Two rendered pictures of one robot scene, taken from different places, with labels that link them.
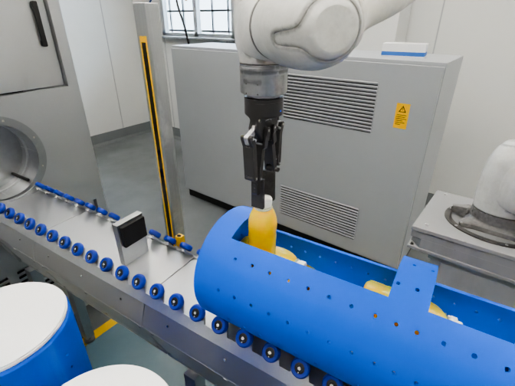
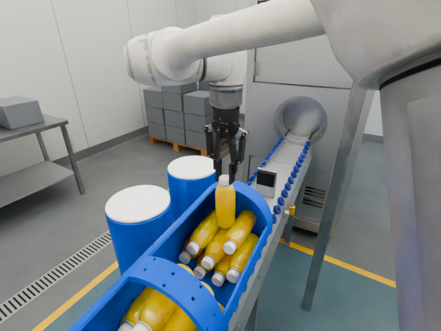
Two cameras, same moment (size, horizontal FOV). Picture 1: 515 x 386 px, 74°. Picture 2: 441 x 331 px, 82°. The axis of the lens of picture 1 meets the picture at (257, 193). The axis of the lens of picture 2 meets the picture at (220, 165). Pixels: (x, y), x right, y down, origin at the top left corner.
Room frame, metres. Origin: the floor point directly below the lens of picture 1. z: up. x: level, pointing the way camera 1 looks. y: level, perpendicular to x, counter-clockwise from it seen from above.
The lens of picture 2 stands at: (0.58, -0.69, 1.70)
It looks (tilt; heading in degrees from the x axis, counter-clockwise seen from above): 27 degrees down; 84
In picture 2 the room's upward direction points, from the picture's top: straight up
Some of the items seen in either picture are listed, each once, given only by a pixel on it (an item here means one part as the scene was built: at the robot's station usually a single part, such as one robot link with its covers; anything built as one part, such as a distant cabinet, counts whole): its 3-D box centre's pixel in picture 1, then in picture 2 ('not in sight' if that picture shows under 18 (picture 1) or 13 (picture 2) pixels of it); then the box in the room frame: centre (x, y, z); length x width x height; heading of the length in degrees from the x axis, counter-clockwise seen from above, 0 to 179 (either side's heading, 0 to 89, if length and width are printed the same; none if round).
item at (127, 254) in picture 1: (132, 238); (265, 183); (0.93, 0.41, 1.00); 0.10 x 0.04 x 0.15; 148
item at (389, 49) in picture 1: (404, 50); not in sight; (2.20, -0.88, 1.48); 0.24 x 0.12 x 0.08; 61
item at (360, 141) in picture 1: (289, 143); not in sight; (2.70, -0.26, 0.72); 2.15 x 0.54 x 1.45; 53
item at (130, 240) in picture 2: not in sight; (151, 271); (0.31, 0.27, 0.59); 0.28 x 0.28 x 0.88
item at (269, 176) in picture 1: (268, 184); (231, 173); (0.68, -0.02, 1.32); 0.03 x 0.01 x 0.07; 58
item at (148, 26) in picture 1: (173, 220); (330, 207); (1.29, 0.37, 0.85); 0.06 x 0.06 x 1.70; 58
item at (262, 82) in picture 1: (264, 80); (226, 95); (0.66, -0.01, 1.55); 0.09 x 0.09 x 0.06
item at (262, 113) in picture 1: (264, 118); (225, 122); (0.66, -0.01, 1.48); 0.08 x 0.07 x 0.09; 148
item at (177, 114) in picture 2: not in sight; (189, 109); (0.48, 3.48, 0.59); 1.20 x 0.80 x 1.19; 143
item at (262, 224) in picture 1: (262, 234); (225, 203); (0.67, -0.01, 1.20); 0.07 x 0.07 x 0.17
